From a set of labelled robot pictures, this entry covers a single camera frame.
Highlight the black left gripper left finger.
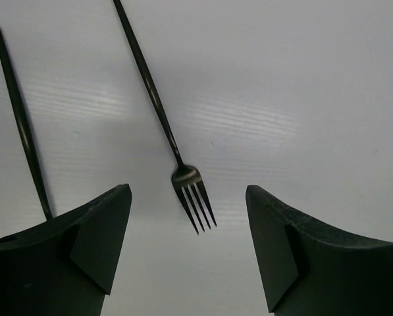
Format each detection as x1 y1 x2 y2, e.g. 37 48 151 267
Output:
0 184 132 315

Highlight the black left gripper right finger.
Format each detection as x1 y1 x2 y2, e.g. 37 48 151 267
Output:
246 185 393 315

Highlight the black fork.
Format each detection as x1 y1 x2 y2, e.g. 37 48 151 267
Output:
113 0 217 232

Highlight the black spoon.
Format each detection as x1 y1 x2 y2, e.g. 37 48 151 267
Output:
0 27 53 221

